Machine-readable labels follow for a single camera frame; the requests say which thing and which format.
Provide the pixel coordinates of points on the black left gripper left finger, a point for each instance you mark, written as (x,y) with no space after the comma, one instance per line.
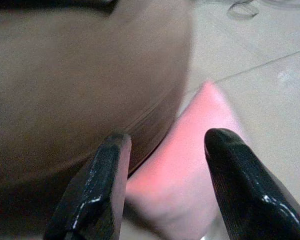
(95,190)

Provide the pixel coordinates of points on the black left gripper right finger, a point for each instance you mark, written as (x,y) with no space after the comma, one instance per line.
(245,190)

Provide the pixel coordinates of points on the pink pillow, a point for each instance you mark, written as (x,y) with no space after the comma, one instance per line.
(175,175)

